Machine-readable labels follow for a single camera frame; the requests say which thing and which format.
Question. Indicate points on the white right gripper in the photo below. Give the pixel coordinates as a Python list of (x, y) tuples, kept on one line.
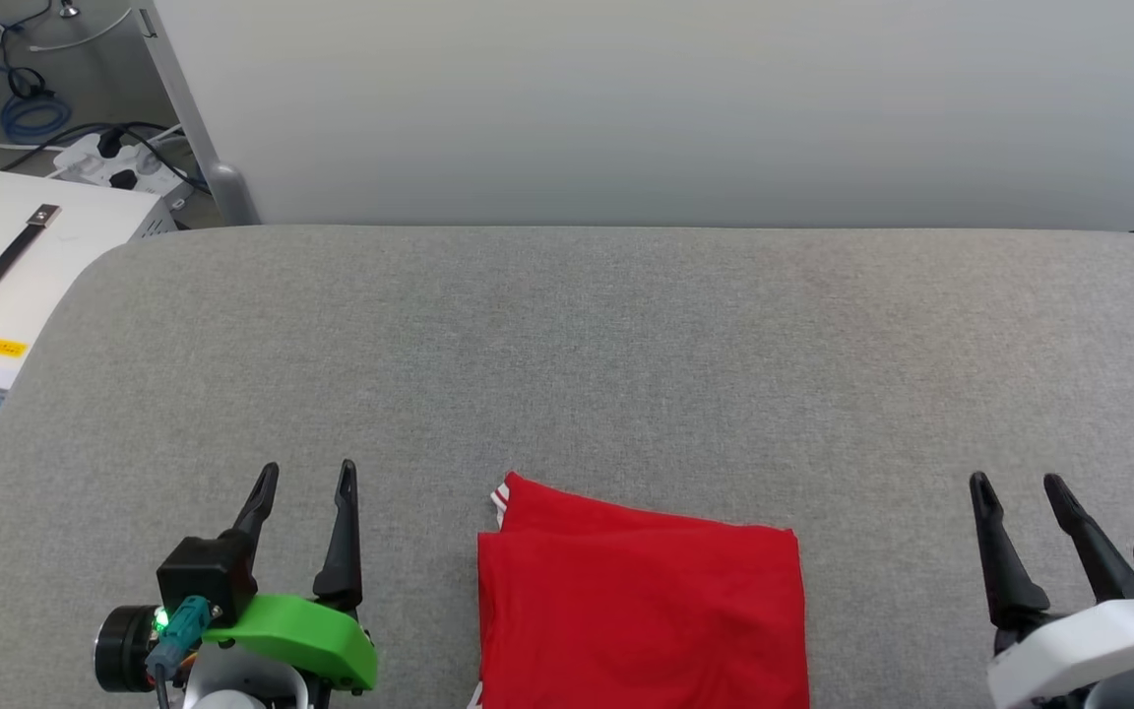
[(1089, 645)]

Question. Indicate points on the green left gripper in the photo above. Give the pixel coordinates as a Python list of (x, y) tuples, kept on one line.
[(311, 630)]

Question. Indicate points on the red and white shirt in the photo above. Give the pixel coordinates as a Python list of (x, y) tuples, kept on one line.
[(636, 611)]

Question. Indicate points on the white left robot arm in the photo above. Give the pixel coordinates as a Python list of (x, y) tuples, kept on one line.
[(119, 645)]

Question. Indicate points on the yellow warning label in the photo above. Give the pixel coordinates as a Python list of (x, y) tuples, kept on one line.
[(2, 347)]

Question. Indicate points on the grey fabric sofa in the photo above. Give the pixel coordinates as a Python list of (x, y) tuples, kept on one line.
[(626, 374)]

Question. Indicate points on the white equipment box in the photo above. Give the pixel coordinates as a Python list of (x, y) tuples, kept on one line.
[(65, 256)]

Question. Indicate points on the white power strip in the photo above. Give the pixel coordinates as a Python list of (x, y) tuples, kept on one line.
[(94, 162)]

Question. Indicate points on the white partition panel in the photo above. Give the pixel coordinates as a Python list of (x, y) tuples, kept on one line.
[(675, 108)]

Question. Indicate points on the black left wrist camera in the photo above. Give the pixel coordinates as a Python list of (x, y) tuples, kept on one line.
[(203, 576)]

